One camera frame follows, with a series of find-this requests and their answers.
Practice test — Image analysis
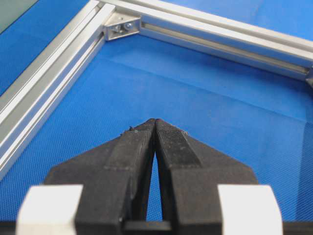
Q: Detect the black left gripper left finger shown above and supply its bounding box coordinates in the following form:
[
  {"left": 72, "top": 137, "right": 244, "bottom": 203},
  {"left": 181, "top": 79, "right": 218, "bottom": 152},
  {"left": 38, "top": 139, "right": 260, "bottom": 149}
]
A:
[{"left": 16, "top": 118, "right": 157, "bottom": 235}]

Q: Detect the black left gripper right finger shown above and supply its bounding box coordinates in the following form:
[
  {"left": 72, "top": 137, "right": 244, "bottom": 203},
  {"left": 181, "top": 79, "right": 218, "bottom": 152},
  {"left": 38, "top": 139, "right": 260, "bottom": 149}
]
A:
[{"left": 155, "top": 118, "right": 284, "bottom": 235}]

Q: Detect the aluminium extrusion frame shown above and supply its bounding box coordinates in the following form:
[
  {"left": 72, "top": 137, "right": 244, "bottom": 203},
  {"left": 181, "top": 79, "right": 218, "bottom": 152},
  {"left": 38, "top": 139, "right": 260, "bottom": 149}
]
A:
[{"left": 0, "top": 0, "right": 313, "bottom": 177}]

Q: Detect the aluminium corner bracket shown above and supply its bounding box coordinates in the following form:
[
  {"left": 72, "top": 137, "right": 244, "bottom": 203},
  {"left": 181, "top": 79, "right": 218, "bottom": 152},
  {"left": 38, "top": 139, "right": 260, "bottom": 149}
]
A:
[{"left": 104, "top": 12, "right": 141, "bottom": 42}]

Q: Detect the blue mesh cloth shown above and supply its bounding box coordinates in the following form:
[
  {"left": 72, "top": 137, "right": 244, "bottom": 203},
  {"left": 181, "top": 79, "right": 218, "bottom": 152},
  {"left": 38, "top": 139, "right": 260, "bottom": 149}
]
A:
[{"left": 0, "top": 0, "right": 313, "bottom": 221}]

